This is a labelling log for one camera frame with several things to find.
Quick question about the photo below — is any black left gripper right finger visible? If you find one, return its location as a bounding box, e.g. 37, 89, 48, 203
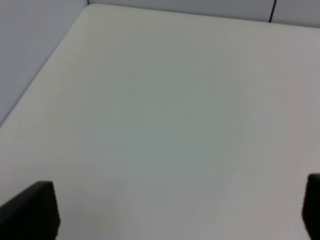
301, 173, 320, 240

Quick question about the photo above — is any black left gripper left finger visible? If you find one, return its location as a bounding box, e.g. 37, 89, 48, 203
0, 181, 61, 240

